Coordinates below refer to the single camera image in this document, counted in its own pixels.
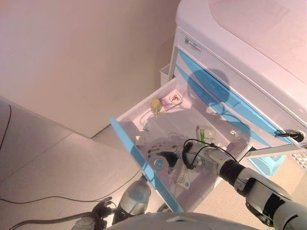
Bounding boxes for black cart key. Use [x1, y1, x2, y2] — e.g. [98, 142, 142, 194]
[278, 129, 305, 142]

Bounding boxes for grey robot torso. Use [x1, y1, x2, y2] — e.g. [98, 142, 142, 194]
[109, 210, 262, 230]

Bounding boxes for pink white medicine box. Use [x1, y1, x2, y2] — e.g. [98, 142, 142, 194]
[160, 90, 184, 112]

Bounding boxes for white medical cart blue drawers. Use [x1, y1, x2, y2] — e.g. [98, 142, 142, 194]
[159, 0, 307, 178]

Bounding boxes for white bin blue lid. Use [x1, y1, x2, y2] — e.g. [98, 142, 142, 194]
[249, 154, 286, 177]

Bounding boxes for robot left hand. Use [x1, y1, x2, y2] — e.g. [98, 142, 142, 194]
[92, 196, 118, 222]

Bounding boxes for yellow glass vial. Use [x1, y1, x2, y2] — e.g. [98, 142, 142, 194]
[153, 158, 166, 171]
[150, 97, 164, 115]

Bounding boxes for blue white medicine box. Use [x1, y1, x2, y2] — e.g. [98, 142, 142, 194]
[176, 167, 200, 192]

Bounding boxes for green white medicine box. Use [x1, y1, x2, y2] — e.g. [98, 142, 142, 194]
[196, 125, 216, 146]

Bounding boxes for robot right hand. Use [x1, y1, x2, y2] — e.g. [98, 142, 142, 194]
[143, 141, 190, 175]

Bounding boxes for white drawer with blue front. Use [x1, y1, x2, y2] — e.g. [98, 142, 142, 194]
[109, 79, 251, 214]

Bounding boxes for small clear side bin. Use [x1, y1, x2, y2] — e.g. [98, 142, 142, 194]
[159, 64, 172, 90]

